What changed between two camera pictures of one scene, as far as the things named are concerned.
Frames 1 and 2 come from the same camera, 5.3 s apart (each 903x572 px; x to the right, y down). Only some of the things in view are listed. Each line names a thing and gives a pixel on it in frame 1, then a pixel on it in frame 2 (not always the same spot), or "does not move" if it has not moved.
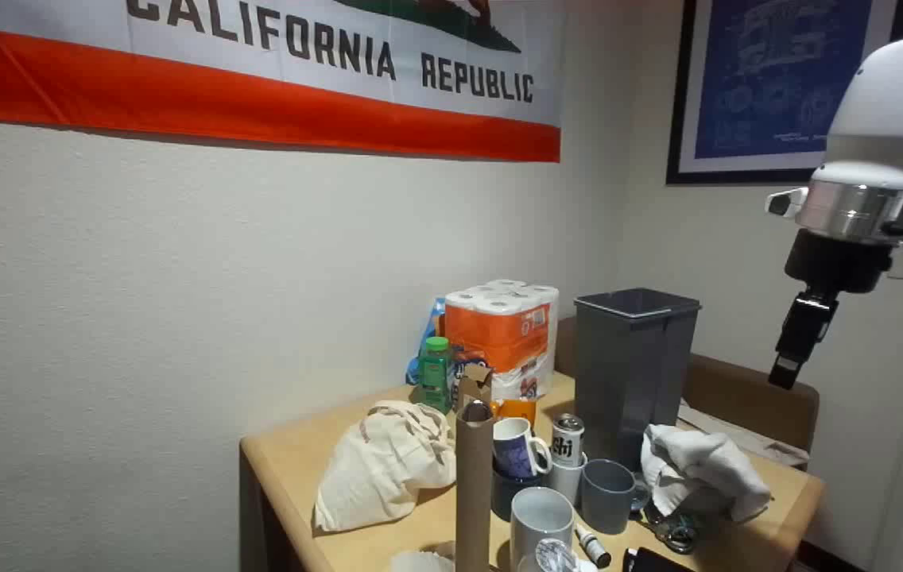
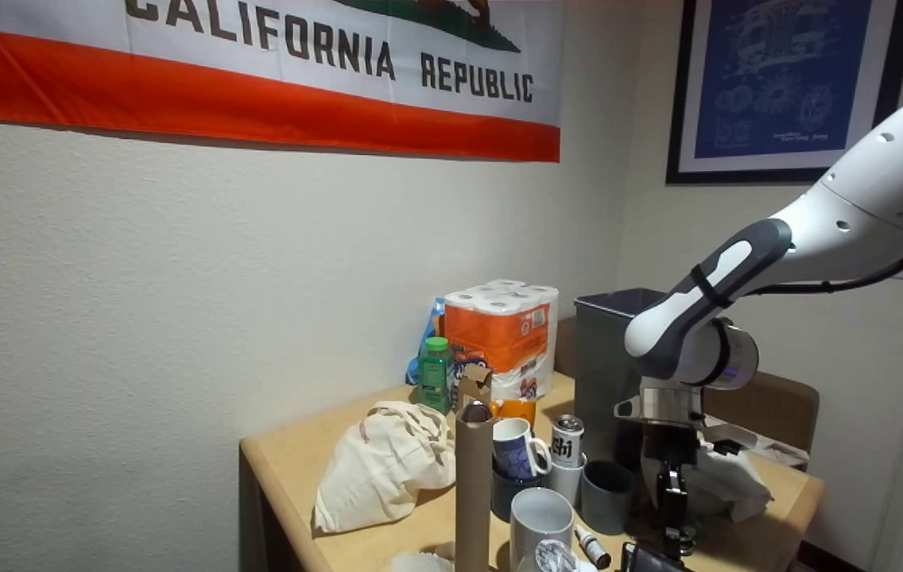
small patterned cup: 566,456 does not move
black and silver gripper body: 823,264 → 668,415
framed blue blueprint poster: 750,88 does not move
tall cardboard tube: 475,489 does not move
